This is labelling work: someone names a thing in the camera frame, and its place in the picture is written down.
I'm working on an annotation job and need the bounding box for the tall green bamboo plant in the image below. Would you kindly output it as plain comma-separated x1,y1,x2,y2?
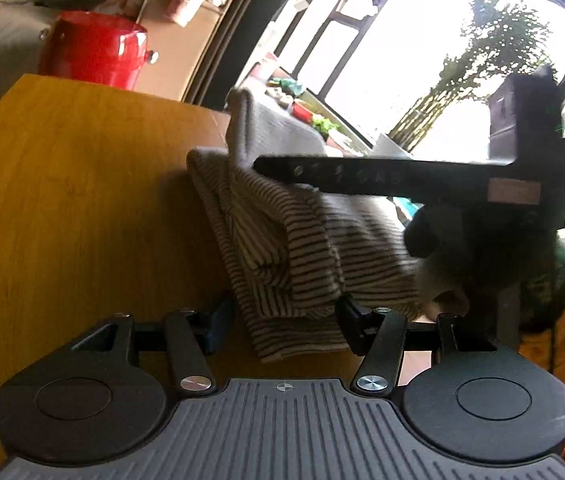
391,0,559,152

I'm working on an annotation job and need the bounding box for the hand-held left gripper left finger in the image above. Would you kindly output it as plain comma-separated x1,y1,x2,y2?
69,296,237,395

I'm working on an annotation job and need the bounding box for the pink flower pot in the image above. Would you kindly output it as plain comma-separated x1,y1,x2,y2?
256,56,279,82

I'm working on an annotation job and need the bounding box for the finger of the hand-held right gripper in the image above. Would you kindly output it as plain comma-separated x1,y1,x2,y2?
252,156,494,207

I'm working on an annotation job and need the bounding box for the striped shirt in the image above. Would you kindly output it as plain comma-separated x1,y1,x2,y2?
186,146,429,364

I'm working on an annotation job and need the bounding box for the red pot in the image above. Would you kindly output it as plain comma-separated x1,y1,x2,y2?
38,10,159,90

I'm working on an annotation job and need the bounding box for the dark curtain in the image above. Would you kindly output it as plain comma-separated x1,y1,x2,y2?
182,0,314,111

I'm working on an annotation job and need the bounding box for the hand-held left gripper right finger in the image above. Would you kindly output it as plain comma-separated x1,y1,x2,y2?
337,293,501,397

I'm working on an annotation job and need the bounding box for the person's right hand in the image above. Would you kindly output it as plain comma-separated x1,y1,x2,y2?
419,264,472,319

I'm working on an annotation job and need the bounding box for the tall cardboard box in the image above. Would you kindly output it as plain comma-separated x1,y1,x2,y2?
112,0,224,102

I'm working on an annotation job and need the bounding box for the grey garment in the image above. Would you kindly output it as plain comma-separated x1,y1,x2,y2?
225,87,332,192

